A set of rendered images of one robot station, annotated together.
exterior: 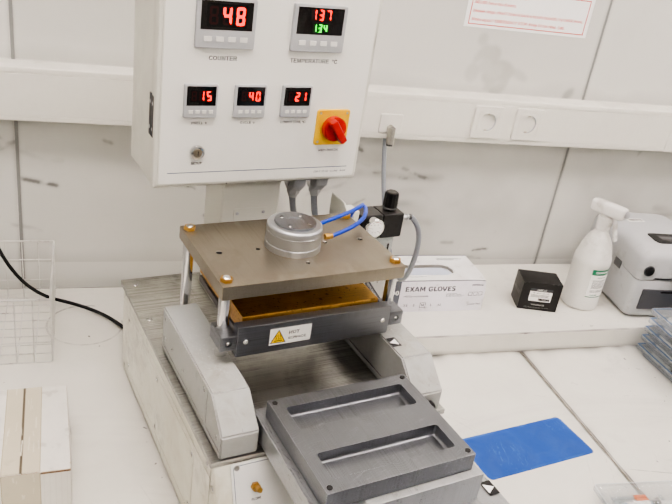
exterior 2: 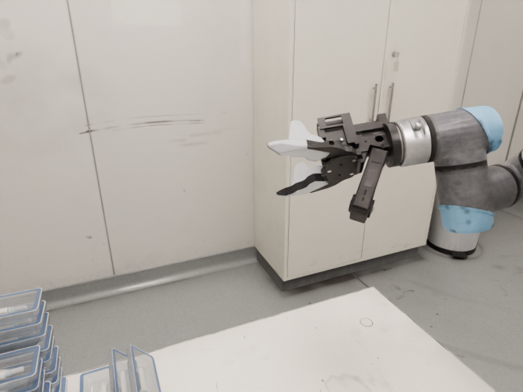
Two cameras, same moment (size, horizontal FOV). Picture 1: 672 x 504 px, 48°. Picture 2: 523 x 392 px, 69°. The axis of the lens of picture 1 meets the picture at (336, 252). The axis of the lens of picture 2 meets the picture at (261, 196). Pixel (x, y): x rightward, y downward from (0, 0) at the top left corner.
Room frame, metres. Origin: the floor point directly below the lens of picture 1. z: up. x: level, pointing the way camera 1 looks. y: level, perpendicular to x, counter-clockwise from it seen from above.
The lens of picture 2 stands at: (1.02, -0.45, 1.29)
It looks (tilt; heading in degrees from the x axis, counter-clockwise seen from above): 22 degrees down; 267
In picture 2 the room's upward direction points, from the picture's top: straight up
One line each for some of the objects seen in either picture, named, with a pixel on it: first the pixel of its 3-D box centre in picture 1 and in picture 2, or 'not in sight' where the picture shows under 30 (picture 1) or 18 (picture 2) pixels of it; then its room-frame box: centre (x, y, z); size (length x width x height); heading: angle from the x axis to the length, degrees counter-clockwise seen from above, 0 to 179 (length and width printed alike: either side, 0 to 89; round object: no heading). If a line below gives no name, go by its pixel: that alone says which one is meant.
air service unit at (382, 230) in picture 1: (374, 233); not in sight; (1.17, -0.06, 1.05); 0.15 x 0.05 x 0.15; 121
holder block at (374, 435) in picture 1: (368, 434); not in sight; (0.72, -0.07, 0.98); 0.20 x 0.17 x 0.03; 121
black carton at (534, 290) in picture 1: (536, 290); not in sight; (1.49, -0.45, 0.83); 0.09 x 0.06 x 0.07; 95
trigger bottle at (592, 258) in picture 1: (595, 254); not in sight; (1.53, -0.57, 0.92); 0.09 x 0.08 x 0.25; 47
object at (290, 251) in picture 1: (293, 250); not in sight; (0.98, 0.06, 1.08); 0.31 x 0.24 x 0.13; 121
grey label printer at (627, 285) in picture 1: (646, 262); not in sight; (1.62, -0.73, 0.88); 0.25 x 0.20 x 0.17; 14
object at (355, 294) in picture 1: (294, 272); not in sight; (0.95, 0.05, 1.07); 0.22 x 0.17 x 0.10; 121
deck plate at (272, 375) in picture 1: (269, 340); not in sight; (0.97, 0.08, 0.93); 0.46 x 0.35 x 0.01; 31
